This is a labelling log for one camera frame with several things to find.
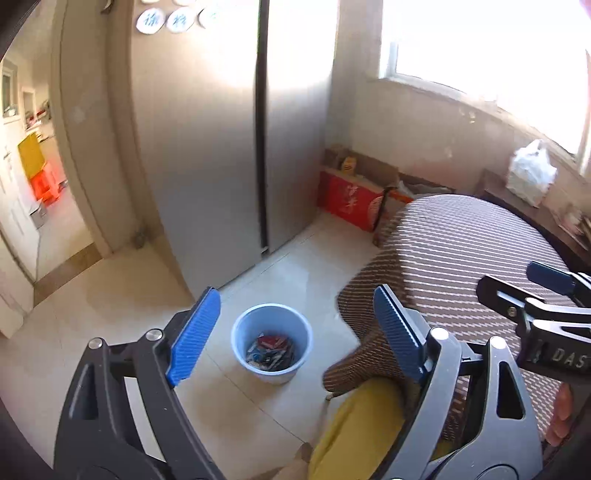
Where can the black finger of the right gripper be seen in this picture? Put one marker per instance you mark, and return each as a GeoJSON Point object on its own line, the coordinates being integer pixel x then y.
{"type": "Point", "coordinates": [519, 305]}

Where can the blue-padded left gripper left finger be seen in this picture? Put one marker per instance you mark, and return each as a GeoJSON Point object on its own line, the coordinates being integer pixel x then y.
{"type": "Point", "coordinates": [97, 437]}

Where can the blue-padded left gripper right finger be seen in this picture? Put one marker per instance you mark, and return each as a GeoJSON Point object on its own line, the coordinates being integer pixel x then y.
{"type": "Point", "coordinates": [473, 419]}

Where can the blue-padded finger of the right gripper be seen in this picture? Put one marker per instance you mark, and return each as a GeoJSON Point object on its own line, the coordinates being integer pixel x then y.
{"type": "Point", "coordinates": [575, 286]}

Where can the blue plastic trash bin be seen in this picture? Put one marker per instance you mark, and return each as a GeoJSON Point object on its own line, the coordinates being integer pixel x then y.
{"type": "Point", "coordinates": [272, 341]}

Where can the right hand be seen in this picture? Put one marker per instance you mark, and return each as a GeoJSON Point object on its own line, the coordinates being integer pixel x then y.
{"type": "Point", "coordinates": [560, 424]}

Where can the dark wooden side cabinet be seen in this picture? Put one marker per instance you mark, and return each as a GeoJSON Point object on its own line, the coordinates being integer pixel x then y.
{"type": "Point", "coordinates": [491, 188]}

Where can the brown polka dot tablecloth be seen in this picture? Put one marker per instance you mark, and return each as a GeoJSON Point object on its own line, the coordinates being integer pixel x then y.
{"type": "Point", "coordinates": [432, 256]}

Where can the yellow trouser leg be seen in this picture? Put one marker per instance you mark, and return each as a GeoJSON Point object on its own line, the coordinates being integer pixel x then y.
{"type": "Point", "coordinates": [361, 434]}

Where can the white plastic bag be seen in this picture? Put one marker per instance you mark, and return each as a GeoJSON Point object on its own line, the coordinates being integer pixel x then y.
{"type": "Point", "coordinates": [531, 173]}

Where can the red cardboard box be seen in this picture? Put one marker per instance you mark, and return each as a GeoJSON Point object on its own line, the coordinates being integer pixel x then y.
{"type": "Point", "coordinates": [355, 200]}

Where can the open brown cardboard box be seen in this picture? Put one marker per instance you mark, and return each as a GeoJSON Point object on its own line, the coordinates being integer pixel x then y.
{"type": "Point", "coordinates": [399, 188]}

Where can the orange plastic stool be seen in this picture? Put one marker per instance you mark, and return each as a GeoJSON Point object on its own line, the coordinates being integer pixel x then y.
{"type": "Point", "coordinates": [45, 180]}

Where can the silver double-door refrigerator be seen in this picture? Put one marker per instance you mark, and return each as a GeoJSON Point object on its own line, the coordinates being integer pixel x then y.
{"type": "Point", "coordinates": [228, 107]}

